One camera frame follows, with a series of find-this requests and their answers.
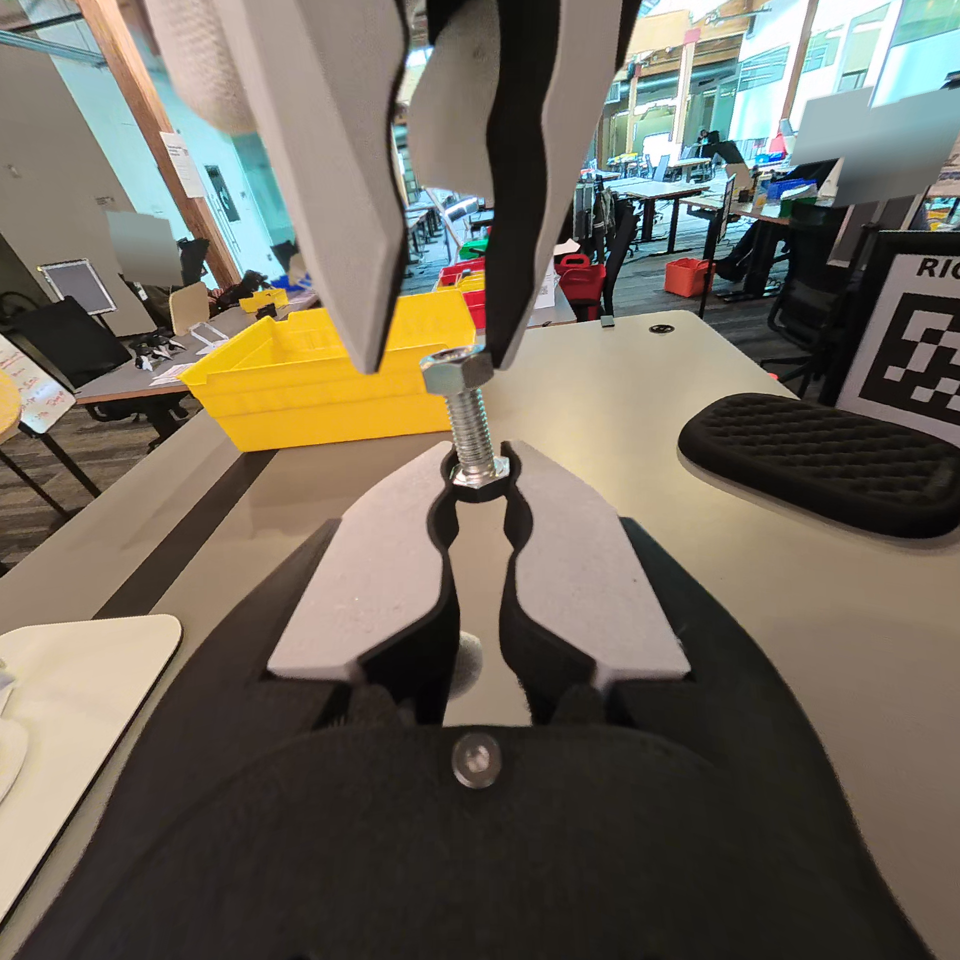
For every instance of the black and white marker board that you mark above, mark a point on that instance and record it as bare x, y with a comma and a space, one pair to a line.
922, 352

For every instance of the orange storage bin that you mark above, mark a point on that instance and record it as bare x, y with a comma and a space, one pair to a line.
690, 277

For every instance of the silver hex bolt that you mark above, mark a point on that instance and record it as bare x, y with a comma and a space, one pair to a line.
469, 427

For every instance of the small whiteboard easel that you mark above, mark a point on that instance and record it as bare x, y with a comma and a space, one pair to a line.
41, 390

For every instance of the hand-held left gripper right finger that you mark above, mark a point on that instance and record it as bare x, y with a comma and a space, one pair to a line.
592, 592

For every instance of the black office chair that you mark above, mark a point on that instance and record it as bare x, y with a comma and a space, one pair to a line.
67, 345

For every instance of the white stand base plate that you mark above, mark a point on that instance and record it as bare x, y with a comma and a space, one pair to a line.
90, 690

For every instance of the grey background desk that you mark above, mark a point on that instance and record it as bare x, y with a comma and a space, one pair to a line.
127, 379

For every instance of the yellow plastic bin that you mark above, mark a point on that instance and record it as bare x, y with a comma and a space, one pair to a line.
300, 405

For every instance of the wooden support post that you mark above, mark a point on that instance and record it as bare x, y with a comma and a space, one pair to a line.
116, 45

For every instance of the framed sign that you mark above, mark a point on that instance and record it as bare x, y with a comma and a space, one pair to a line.
79, 286

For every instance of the white paper notice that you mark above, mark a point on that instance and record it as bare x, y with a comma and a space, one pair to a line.
184, 165

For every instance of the person's right hand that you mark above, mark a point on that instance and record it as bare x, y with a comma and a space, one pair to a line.
199, 60

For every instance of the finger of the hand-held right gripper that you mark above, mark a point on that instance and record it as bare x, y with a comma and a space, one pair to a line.
322, 150
450, 127

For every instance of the black wrist rest pad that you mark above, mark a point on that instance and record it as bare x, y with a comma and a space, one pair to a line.
810, 457

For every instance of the silver hex nut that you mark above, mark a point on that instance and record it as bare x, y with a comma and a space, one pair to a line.
504, 471

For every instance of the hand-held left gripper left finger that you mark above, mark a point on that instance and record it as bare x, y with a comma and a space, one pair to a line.
360, 592

